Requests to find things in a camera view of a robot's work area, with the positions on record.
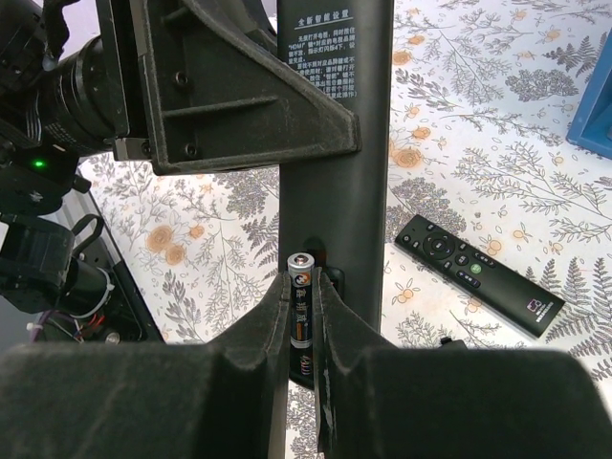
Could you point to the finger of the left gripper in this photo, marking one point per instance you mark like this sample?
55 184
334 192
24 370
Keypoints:
217 98

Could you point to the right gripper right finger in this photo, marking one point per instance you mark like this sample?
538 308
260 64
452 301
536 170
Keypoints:
376 400

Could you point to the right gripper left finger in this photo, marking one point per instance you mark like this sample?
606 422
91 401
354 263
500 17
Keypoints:
223 399

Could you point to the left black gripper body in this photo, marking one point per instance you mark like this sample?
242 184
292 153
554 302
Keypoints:
131 140

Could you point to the dark AAA battery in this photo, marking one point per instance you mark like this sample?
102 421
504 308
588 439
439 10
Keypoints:
300 269

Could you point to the large black remote control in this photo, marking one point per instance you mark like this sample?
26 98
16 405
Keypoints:
335 208

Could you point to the small slim black remote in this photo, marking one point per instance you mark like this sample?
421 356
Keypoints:
529 307

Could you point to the floral table mat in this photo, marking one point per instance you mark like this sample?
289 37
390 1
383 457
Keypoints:
483 93

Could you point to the blue shelf unit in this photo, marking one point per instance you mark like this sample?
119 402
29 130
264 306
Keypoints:
591 126

